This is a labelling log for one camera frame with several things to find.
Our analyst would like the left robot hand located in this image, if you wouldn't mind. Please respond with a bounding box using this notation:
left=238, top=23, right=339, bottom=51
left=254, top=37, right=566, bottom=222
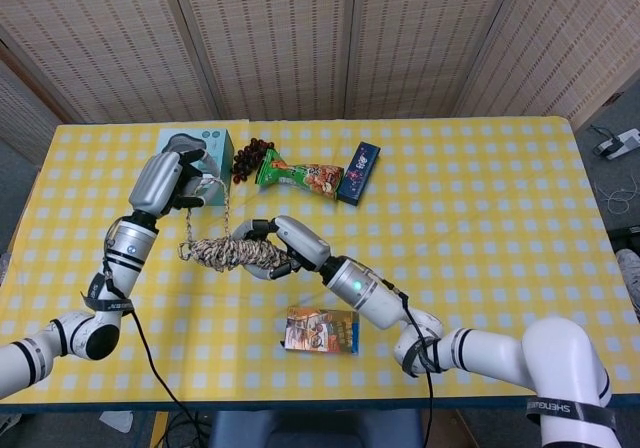
left=128, top=148, right=221, bottom=219

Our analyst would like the white power strip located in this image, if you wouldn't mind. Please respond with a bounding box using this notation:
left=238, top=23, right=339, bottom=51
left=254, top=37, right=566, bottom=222
left=592, top=127, right=640, bottom=161

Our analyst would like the colourful printed snack box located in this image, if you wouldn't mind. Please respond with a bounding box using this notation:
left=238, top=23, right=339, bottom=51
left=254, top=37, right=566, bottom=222
left=278, top=306, right=361, bottom=355

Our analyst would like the yellow checked tablecloth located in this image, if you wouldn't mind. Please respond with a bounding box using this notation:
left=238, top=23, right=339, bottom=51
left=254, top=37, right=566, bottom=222
left=0, top=115, right=640, bottom=407

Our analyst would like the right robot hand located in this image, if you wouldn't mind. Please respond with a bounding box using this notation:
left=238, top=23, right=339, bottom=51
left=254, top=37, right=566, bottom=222
left=230, top=215, right=332, bottom=282

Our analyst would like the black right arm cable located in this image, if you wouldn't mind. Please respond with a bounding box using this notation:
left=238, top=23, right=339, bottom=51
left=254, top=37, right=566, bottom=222
left=384, top=280, right=436, bottom=448

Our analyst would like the dark blue seat base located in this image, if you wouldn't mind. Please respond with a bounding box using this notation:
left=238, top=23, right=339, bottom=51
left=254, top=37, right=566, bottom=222
left=207, top=410, right=424, bottom=448

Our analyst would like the braided speckled rope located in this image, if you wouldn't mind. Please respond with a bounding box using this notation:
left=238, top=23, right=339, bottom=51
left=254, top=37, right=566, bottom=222
left=178, top=176, right=296, bottom=274

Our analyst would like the dark blue narrow box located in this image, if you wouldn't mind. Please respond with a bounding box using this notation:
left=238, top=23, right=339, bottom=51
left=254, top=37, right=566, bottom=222
left=335, top=141, right=381, bottom=208

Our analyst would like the thin white floor cable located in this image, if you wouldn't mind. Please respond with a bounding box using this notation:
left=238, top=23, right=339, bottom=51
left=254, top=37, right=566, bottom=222
left=604, top=175, right=640, bottom=214

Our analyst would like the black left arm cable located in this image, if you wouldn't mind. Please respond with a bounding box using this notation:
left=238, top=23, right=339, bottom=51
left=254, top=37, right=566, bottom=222
left=99, top=247, right=211, bottom=448

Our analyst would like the dark red grape bunch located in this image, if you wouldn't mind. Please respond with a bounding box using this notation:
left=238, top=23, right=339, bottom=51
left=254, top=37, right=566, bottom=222
left=230, top=137, right=276, bottom=184

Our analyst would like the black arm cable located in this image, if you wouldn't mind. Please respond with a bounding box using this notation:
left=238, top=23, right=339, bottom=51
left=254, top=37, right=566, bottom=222
left=384, top=280, right=436, bottom=448
left=99, top=247, right=211, bottom=448

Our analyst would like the teal speaker box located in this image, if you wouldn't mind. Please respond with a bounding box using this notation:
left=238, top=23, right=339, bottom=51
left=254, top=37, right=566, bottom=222
left=155, top=128, right=236, bottom=207

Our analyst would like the grey white shoe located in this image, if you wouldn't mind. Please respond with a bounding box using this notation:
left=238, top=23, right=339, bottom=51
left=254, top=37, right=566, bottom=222
left=613, top=248, right=640, bottom=319

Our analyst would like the crumpled white paper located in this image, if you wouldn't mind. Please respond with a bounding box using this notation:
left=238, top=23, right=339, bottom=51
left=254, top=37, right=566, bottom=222
left=98, top=410, right=134, bottom=434

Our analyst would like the woven folding screen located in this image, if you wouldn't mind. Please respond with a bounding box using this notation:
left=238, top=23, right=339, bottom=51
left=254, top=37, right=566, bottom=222
left=0, top=0, right=640, bottom=164

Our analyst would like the green snack bag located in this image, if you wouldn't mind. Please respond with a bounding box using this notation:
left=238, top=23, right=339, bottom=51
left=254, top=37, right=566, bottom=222
left=255, top=148, right=346, bottom=202

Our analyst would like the yellow floor tape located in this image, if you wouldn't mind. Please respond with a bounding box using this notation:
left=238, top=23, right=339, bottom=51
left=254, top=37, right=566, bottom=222
left=149, top=411, right=170, bottom=448

